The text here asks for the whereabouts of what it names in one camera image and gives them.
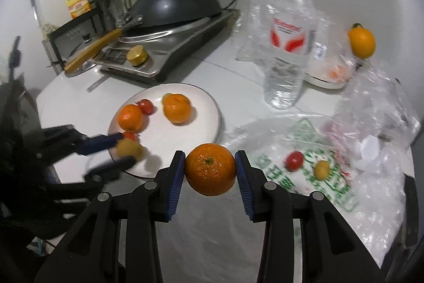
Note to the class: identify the orange mandarin with leaf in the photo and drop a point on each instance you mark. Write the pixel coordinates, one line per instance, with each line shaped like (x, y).
(177, 108)

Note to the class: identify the brown longan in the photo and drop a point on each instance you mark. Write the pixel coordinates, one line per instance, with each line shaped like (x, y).
(127, 148)

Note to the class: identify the green printed plastic bag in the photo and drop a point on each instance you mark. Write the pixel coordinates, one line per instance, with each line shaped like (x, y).
(275, 137)

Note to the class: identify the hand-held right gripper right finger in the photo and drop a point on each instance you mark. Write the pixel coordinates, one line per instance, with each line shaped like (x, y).
(243, 183)

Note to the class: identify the large orange with stem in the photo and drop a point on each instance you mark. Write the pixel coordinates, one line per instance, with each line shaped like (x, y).
(361, 42)

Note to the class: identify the white shallow bowl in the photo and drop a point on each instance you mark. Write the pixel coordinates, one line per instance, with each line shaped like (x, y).
(323, 82)

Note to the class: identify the white plastic cap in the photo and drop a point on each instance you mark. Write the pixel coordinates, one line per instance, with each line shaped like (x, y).
(367, 150)

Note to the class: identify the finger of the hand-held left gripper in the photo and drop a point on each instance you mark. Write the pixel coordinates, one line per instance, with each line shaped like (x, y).
(109, 168)
(99, 142)

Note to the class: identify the yellow oil bottle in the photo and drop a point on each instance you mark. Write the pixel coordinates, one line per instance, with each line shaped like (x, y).
(78, 4)

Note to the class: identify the yellow-green small fruit right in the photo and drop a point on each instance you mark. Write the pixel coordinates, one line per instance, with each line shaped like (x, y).
(322, 169)

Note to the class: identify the white round plate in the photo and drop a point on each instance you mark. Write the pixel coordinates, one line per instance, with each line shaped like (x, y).
(198, 130)

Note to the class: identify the red cherry tomato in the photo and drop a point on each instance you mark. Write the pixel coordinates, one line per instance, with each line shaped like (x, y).
(294, 160)
(130, 136)
(146, 106)

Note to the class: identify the glass pot lid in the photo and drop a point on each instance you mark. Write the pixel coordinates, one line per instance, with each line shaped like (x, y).
(78, 49)

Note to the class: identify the gold cooker knob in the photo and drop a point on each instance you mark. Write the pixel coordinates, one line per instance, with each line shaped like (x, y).
(137, 55)

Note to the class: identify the clear plastic water bottle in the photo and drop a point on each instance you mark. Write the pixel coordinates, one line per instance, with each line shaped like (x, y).
(286, 64)

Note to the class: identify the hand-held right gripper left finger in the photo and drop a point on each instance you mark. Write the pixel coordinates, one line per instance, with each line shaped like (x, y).
(175, 183)

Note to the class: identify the crumpled clear plastic bag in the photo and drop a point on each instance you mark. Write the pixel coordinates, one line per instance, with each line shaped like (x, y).
(374, 97)

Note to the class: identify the silver induction cooker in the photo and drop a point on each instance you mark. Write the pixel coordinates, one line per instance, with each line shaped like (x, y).
(175, 51)

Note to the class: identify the black metal rack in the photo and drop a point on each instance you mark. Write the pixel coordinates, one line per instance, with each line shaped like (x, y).
(76, 25)

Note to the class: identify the dark chair back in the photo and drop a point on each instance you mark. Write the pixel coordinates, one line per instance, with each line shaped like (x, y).
(410, 210)

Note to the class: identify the orange peel scrap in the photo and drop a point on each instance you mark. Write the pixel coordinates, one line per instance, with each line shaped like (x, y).
(339, 72)

